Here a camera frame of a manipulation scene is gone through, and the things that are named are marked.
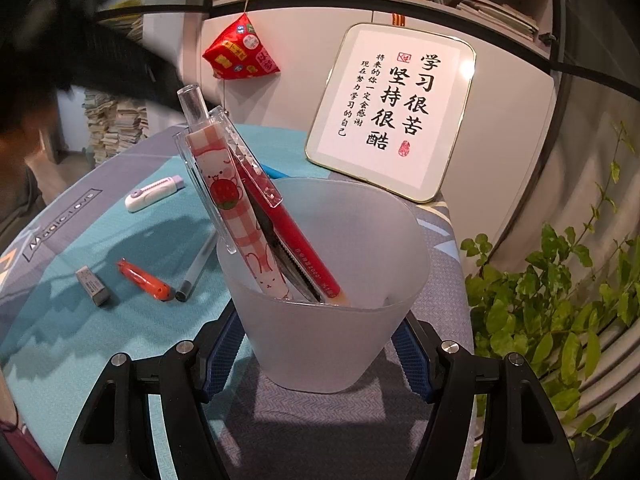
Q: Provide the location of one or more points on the red pyramid hanging ornament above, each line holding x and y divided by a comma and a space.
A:
238, 53

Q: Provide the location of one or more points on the green potted plant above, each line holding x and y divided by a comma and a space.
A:
568, 299

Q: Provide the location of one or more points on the blue pen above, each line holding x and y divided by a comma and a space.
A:
273, 173

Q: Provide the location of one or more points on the red gel pen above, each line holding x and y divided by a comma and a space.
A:
263, 189

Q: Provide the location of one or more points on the black utility knife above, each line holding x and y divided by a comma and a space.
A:
287, 264

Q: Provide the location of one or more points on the pink patterned pen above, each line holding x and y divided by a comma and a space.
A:
204, 149

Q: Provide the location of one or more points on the framed calligraphy sign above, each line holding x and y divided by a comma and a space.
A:
392, 108

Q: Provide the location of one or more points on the orange small cutter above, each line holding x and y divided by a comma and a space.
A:
149, 283

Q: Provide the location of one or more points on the grey white eraser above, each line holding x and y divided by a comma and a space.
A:
93, 286

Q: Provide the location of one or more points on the gold medal with ribbon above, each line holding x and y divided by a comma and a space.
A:
398, 20

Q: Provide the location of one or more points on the blue and grey desk mat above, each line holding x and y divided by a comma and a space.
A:
55, 341

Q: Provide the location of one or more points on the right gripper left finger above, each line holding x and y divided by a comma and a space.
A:
112, 438

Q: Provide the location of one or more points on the frosted translucent plastic cup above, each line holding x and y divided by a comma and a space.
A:
375, 249

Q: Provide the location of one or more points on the white purple correction tape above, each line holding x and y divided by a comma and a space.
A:
140, 198

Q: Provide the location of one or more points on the clear black gel pen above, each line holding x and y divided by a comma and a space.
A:
196, 268

